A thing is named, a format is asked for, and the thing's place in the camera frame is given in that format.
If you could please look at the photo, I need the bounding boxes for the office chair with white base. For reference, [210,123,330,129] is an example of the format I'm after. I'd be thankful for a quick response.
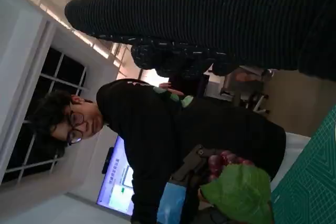
[219,66,275,116]

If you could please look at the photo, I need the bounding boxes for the red toy grapes with leaf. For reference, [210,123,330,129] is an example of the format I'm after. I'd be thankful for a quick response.
[199,150,275,224]

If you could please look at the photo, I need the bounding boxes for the dark window with white bars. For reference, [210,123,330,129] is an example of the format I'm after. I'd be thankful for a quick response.
[5,47,88,183]

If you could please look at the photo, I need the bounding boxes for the dark unlit screen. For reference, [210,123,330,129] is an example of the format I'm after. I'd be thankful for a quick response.
[167,75,211,99]

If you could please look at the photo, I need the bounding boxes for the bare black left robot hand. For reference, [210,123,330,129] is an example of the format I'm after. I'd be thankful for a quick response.
[156,144,227,224]

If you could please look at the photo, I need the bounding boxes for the green cutting mat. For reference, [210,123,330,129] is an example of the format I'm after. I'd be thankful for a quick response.
[270,104,336,224]

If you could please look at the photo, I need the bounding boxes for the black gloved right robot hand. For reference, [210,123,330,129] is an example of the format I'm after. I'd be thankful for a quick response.
[64,0,336,79]

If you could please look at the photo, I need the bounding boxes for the lit computer monitor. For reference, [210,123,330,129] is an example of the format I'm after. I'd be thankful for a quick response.
[96,136,135,217]

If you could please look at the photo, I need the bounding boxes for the person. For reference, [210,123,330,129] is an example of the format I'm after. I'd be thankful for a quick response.
[26,78,312,224]

